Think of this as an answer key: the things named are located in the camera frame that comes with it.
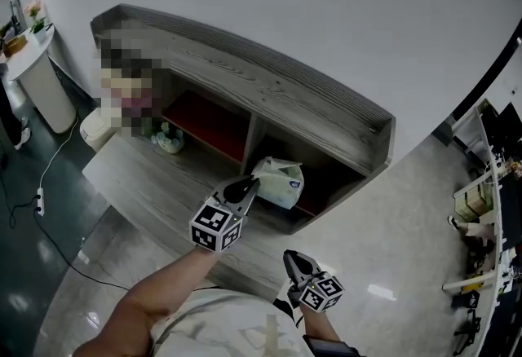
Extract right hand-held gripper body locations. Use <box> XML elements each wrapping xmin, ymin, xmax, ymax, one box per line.
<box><xmin>283</xmin><ymin>249</ymin><xmax>345</xmax><ymax>314</ymax></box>

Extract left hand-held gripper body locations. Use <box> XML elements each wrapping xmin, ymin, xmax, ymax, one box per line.
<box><xmin>189</xmin><ymin>174</ymin><xmax>252</xmax><ymax>253</ymax></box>

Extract white soft tissues pack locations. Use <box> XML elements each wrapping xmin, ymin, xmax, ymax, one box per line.
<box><xmin>251</xmin><ymin>156</ymin><xmax>305</xmax><ymax>210</ymax></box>

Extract grey wooden shelf unit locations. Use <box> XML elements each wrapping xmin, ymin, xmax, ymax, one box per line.
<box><xmin>89</xmin><ymin>3</ymin><xmax>396</xmax><ymax>236</ymax></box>

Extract person's right forearm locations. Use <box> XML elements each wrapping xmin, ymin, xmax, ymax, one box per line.
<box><xmin>301</xmin><ymin>308</ymin><xmax>339</xmax><ymax>342</ymax></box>

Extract person's left forearm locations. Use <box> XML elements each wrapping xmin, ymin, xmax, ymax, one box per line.
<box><xmin>73</xmin><ymin>245</ymin><xmax>221</xmax><ymax>357</ymax></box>

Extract white cluttered work table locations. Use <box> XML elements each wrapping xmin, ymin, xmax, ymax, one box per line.
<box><xmin>442</xmin><ymin>100</ymin><xmax>522</xmax><ymax>357</ymax></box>

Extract person's black shorts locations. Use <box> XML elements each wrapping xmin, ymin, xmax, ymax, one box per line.
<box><xmin>272</xmin><ymin>297</ymin><xmax>305</xmax><ymax>328</ymax></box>

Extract black wrist-mounted screen device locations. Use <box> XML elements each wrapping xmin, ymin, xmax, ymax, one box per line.
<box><xmin>303</xmin><ymin>334</ymin><xmax>360</xmax><ymax>357</ymax></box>

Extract white flower pot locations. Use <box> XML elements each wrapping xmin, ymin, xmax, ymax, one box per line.
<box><xmin>150</xmin><ymin>121</ymin><xmax>186</xmax><ymax>155</ymax></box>

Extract person's white printed shirt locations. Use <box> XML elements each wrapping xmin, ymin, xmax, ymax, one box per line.
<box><xmin>148</xmin><ymin>288</ymin><xmax>311</xmax><ymax>357</ymax></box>

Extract black folding stand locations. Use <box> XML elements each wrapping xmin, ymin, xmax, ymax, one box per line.
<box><xmin>453</xmin><ymin>292</ymin><xmax>484</xmax><ymax>355</ymax></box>

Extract white lidded trash bin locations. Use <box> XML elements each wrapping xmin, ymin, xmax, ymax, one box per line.
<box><xmin>79</xmin><ymin>106</ymin><xmax>119</xmax><ymax>153</ymax></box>

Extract stack of beige boxes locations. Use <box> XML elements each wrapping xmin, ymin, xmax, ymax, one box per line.
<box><xmin>454</xmin><ymin>183</ymin><xmax>494</xmax><ymax>222</ymax></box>

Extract white round table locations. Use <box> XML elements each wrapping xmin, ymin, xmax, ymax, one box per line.
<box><xmin>0</xmin><ymin>24</ymin><xmax>78</xmax><ymax>134</ymax></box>

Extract pink flowers in vase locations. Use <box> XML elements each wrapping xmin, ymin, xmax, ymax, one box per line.
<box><xmin>23</xmin><ymin>0</ymin><xmax>52</xmax><ymax>42</ymax></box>

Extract woven basket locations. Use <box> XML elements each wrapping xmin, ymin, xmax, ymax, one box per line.
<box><xmin>2</xmin><ymin>33</ymin><xmax>29</xmax><ymax>57</ymax></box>

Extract white power strip with cable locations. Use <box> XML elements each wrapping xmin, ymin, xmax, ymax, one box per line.
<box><xmin>0</xmin><ymin>151</ymin><xmax>131</xmax><ymax>291</ymax></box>

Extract white power cable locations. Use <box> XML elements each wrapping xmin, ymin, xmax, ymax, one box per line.
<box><xmin>39</xmin><ymin>114</ymin><xmax>80</xmax><ymax>190</ymax></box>

